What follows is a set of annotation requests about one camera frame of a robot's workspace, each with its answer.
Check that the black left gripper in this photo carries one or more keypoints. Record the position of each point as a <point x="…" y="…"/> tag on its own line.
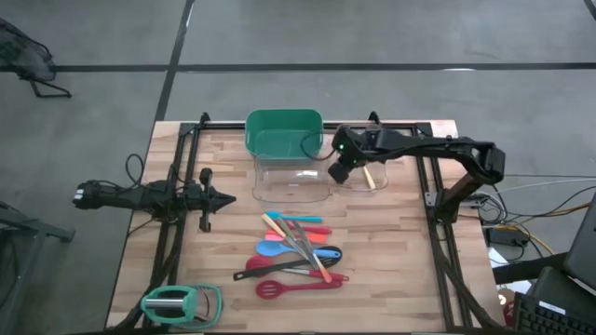
<point x="206" y="205"/>

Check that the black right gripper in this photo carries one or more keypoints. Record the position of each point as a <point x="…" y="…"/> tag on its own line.
<point x="354" y="151"/>

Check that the pink silicone spatula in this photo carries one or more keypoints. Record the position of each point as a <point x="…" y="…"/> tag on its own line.
<point x="274" y="237"/>

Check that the blue silicone spoon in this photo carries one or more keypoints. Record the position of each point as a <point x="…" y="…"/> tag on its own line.
<point x="267" y="249"/>

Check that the cream-tipped utensil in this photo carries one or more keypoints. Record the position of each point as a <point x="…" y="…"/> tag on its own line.
<point x="288" y="232"/>

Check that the teal silicone spatula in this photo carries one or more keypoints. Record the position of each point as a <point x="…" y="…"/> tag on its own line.
<point x="298" y="218"/>

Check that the green plastic bin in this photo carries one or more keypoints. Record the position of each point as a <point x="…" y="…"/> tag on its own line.
<point x="279" y="123"/>

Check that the dark red silicone spatula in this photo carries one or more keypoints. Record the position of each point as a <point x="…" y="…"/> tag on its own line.
<point x="319" y="229"/>

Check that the red slotted spoon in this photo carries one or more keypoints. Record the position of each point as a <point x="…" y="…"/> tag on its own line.
<point x="270" y="290"/>

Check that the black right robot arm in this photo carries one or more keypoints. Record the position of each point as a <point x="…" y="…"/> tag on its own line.
<point x="442" y="148"/>

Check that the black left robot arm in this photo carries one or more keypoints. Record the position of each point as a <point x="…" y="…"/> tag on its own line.
<point x="135" y="197"/>

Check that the small clear plastic bin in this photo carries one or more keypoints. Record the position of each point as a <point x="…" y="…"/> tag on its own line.
<point x="379" y="179"/>

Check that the large clear plastic bin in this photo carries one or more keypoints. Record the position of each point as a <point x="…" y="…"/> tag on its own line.
<point x="288" y="186"/>

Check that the black power brick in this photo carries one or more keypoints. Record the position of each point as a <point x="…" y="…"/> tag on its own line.
<point x="507" y="237"/>

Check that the white paper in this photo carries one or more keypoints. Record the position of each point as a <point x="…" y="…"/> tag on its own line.
<point x="496" y="256"/>

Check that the grey metal stand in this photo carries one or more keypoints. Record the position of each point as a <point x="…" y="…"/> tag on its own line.
<point x="28" y="228"/>

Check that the red can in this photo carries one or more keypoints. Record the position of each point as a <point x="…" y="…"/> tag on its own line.
<point x="509" y="314"/>

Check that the black mesh chair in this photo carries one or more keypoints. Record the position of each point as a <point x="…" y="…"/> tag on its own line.
<point x="23" y="56"/>

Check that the black case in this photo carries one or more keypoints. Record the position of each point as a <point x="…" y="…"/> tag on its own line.
<point x="559" y="288"/>

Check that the dark monitor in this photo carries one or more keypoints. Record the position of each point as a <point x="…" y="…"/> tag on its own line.
<point x="584" y="251"/>

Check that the black keyboard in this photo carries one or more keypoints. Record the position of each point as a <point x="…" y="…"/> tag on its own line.
<point x="549" y="321"/>

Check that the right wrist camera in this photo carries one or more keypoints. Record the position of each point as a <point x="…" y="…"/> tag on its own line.
<point x="340" y="173"/>

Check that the black aluminium table frame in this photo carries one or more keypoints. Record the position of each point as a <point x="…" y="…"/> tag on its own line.
<point x="223" y="125"/>

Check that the teal frame with metal roller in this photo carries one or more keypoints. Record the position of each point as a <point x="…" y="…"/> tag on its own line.
<point x="181" y="302"/>

